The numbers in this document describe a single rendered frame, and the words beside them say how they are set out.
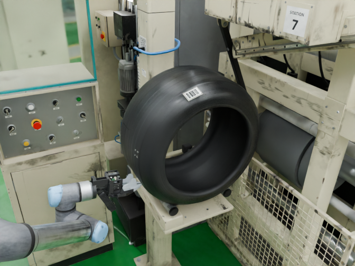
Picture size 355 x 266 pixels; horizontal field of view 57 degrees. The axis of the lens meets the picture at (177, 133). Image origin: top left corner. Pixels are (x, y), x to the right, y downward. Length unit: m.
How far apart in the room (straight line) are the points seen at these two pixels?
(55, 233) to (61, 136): 0.92
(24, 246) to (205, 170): 0.94
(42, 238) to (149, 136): 0.47
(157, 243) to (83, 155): 0.70
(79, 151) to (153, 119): 0.85
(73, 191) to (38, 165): 0.69
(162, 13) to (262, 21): 0.45
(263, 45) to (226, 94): 0.31
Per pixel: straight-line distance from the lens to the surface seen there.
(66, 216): 1.32
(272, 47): 1.40
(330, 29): 1.15
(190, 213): 1.59
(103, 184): 1.31
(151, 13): 1.45
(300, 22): 1.12
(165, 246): 2.19
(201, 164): 1.67
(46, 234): 1.07
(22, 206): 2.08
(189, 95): 1.17
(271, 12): 1.21
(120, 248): 2.54
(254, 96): 1.83
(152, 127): 1.17
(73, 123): 1.91
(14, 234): 0.99
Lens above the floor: 1.88
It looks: 29 degrees down
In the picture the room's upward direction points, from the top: 1 degrees clockwise
